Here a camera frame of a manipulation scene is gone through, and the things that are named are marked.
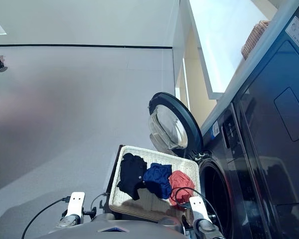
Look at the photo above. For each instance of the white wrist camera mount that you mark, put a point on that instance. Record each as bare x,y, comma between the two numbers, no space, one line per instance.
75,203
197,207

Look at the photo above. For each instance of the grey washing machine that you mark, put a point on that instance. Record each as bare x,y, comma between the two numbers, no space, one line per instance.
264,149

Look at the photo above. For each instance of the grey robot torso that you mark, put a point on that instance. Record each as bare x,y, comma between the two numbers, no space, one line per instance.
109,227

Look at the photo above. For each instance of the black garment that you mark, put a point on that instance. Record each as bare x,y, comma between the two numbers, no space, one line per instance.
130,174

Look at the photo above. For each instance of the blue garment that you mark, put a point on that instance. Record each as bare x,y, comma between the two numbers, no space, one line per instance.
157,178

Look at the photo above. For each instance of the pale woven laundry basket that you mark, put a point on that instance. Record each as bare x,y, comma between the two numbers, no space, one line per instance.
154,156

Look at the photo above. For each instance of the red garment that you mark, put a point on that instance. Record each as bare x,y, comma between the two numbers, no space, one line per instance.
182,181

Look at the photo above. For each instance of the round washing machine door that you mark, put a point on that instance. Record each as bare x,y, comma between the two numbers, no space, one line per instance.
172,124

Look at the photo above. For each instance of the brown woven basket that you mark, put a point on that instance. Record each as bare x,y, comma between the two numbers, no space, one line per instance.
254,42

